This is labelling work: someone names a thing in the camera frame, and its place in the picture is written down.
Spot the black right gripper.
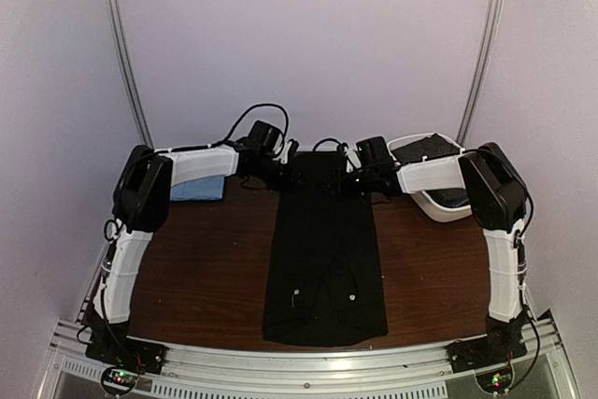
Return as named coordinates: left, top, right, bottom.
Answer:
left=320, top=167, right=378, bottom=199

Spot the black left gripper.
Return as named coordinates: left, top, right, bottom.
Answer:
left=250, top=155, right=310, bottom=193

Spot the black long sleeve shirt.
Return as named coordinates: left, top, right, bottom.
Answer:
left=262, top=151, right=389, bottom=348

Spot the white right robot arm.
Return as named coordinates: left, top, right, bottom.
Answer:
left=323, top=141, right=533, bottom=322

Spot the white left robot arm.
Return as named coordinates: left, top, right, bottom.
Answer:
left=93, top=139, right=299, bottom=325

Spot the light blue folded shirt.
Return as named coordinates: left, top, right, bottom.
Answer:
left=170, top=177, right=225, bottom=202

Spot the grey striped shirt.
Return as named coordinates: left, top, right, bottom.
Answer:
left=391, top=134, right=469, bottom=208

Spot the white plastic basin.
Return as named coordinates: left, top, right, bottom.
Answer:
left=387, top=133, right=472, bottom=222

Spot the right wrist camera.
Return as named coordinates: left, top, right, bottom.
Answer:
left=343, top=136, right=393, bottom=172

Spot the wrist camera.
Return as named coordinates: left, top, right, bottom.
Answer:
left=242, top=121, right=299, bottom=164
left=343, top=136, right=393, bottom=172

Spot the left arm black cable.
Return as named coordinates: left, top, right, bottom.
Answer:
left=225, top=103, right=290, bottom=148

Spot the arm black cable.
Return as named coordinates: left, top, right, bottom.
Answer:
left=225, top=103, right=290, bottom=148
left=312, top=136, right=351, bottom=152

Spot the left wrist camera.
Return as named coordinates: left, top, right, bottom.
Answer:
left=242, top=121, right=299, bottom=164

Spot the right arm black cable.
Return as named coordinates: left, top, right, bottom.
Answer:
left=312, top=136, right=351, bottom=152

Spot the front aluminium rail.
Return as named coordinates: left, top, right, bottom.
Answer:
left=33, top=318, right=579, bottom=398

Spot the left aluminium frame post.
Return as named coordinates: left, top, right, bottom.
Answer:
left=105, top=0, right=154, bottom=147

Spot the aluminium frame post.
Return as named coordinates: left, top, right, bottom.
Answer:
left=456, top=0, right=504, bottom=145
left=105, top=0, right=154, bottom=147

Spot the right aluminium frame post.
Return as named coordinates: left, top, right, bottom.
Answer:
left=456, top=0, right=504, bottom=145

